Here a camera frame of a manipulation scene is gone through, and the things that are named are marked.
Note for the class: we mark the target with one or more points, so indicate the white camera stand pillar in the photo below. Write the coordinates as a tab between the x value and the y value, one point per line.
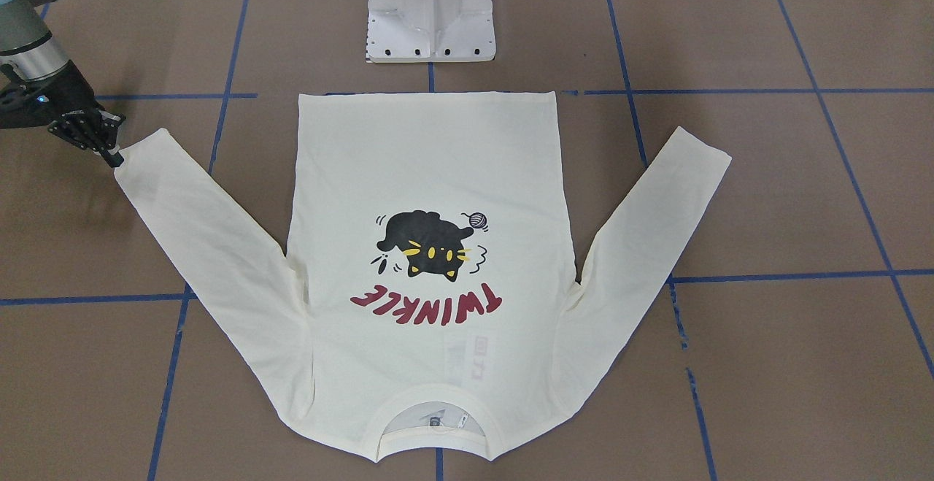
419	31

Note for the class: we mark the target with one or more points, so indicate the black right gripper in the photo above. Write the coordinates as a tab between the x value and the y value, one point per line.
70	95

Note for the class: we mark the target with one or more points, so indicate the cream long-sleeve cat shirt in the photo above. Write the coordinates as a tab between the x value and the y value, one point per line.
427	295

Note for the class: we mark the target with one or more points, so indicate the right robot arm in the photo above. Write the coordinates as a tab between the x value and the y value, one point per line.
27	43

